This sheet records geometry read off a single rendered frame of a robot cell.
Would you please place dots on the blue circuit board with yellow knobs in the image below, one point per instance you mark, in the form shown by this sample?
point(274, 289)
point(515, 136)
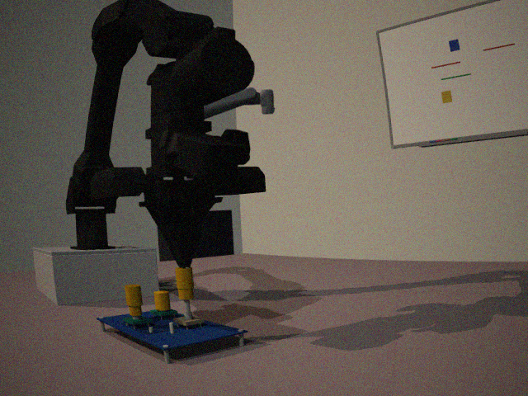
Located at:
point(165, 328)

